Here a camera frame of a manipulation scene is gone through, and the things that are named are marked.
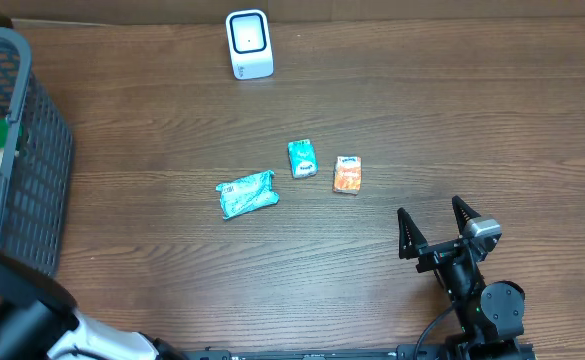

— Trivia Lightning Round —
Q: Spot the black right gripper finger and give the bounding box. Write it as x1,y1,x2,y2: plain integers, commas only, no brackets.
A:
452,195,481,235
397,208,428,259

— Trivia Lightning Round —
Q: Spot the orange tissue pack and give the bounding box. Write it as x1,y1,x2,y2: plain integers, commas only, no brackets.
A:
333,156,362,195

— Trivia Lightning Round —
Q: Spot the small teal tissue pack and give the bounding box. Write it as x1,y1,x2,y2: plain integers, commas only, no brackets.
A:
288,139,318,179

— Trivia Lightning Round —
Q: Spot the large teal wipes pack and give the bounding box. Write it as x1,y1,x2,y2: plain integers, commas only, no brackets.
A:
215,170,280,220

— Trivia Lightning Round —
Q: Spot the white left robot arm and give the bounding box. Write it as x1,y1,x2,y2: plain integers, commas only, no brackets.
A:
0,252,185,360

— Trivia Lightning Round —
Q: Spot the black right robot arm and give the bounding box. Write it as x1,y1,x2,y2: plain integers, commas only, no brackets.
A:
397,196,536,360

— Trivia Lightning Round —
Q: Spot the white barcode scanner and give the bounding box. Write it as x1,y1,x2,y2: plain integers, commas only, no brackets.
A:
225,9,274,80

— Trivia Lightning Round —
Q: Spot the grey plastic shopping basket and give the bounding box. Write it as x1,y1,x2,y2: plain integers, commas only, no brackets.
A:
0,28,74,276

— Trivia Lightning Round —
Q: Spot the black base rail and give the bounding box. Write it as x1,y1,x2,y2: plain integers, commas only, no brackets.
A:
183,344,537,360

